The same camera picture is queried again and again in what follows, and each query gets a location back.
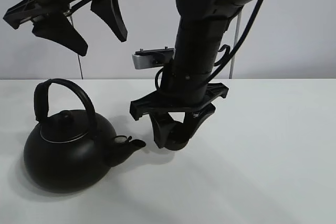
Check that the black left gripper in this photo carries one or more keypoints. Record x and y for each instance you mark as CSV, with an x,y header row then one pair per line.
x,y
57,28

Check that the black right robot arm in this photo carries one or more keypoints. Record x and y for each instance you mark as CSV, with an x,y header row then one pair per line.
x,y
198,47

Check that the small black teacup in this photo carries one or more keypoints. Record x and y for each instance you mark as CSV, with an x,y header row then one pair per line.
x,y
176,141

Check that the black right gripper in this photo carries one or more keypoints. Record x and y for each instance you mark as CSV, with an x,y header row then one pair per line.
x,y
192,94

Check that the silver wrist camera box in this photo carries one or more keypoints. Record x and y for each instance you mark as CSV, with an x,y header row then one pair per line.
x,y
146,59

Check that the black round tea kettle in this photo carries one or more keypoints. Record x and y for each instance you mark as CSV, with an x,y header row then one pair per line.
x,y
72,149

